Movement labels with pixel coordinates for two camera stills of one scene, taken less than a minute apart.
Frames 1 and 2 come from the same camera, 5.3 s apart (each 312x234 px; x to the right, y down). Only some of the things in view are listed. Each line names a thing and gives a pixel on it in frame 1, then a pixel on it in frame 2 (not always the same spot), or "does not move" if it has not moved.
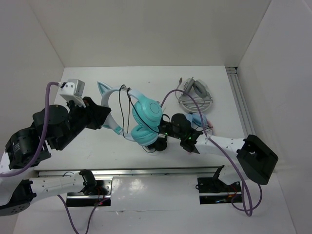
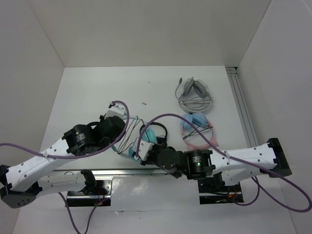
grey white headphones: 198,89 does not move
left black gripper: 96,114 -> 102,118
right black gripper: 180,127 -> 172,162
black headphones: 160,145 does not move
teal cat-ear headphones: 146,118 -> 146,132
